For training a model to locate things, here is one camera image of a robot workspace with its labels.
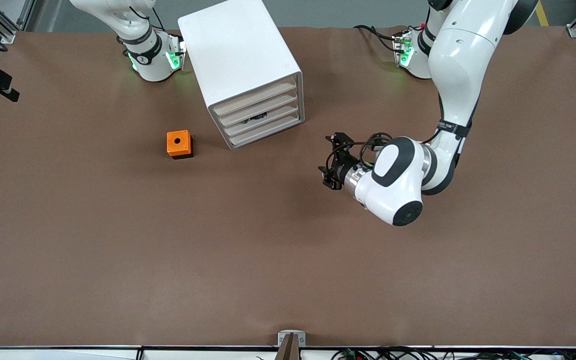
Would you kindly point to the white plastic drawer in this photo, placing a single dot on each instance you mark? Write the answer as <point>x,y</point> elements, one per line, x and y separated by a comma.
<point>280,113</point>
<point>258,109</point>
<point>263,132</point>
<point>255,98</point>

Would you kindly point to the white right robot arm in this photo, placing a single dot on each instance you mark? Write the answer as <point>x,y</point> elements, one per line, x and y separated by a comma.
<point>150,60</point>

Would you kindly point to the orange box with black base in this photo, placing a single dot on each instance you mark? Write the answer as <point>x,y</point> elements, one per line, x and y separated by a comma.
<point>172,145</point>

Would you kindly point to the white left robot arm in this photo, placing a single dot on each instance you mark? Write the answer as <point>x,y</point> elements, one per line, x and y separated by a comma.
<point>458,75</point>

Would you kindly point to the grey metal bracket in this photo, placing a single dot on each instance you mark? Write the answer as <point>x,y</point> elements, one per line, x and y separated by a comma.
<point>283,336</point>

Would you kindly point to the white drawer cabinet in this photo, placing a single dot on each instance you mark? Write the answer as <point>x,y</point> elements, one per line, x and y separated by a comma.
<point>238,50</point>

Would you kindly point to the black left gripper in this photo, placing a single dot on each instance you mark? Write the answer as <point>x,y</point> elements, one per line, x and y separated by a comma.
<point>340,170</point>

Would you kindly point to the green push button switch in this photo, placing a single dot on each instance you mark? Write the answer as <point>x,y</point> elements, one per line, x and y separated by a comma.
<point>256,118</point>

